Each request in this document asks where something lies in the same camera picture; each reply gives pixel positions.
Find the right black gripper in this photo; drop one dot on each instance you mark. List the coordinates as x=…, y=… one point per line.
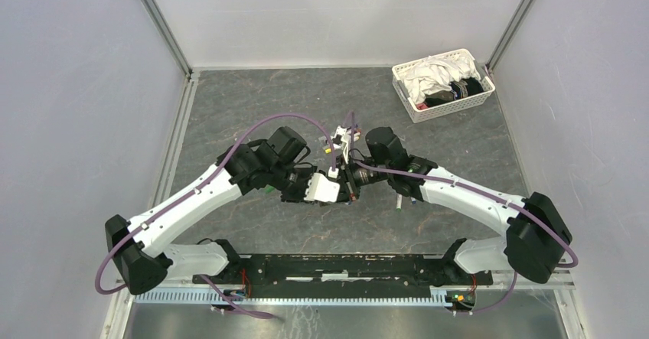
x=346, y=171

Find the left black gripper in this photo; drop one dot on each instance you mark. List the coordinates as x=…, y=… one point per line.
x=299, y=197

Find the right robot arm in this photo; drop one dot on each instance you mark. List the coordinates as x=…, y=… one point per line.
x=532, y=238

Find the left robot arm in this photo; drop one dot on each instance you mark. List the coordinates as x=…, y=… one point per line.
x=143, y=247

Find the white plastic basket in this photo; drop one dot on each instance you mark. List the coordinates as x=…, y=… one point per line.
x=421, y=113

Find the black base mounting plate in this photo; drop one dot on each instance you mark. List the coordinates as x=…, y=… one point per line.
x=345, y=276

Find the white cloth in basket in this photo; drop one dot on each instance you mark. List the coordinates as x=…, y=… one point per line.
x=435, y=73

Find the black cloth in basket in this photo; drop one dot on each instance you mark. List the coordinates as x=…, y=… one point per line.
x=458, y=90

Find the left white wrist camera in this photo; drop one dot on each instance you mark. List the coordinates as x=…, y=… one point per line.
x=321, y=189

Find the white slotted cable duct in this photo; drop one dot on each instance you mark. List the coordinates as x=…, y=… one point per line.
x=435, y=298

